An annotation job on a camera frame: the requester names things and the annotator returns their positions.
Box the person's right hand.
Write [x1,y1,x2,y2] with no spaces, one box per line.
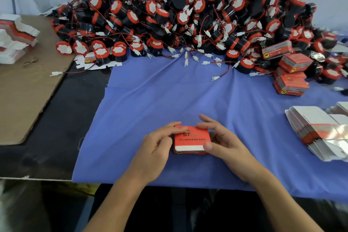
[196,114,267,183]

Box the person's left hand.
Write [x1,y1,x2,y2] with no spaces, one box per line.
[128,122,188,186]

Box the orange white paper box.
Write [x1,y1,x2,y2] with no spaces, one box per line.
[278,53,314,74]
[173,126,212,155]
[273,74,310,96]
[261,40,293,60]
[274,67,297,79]

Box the stack of paper boxes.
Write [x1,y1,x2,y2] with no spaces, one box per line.
[285,102,348,162]
[0,13,40,65]

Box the pile of black red buzzers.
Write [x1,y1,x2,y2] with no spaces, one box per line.
[50,0,348,84]

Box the person's right forearm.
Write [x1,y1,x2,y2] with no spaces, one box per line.
[247,166,324,232]

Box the person's left forearm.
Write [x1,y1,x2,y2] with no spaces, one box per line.
[84,172,158,232]

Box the blue cloth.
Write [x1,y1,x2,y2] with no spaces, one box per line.
[72,36,348,203]

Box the brown cardboard sheet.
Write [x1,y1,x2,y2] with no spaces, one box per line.
[0,15,77,145]

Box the rubber band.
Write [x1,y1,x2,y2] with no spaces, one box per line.
[23,57,39,68]

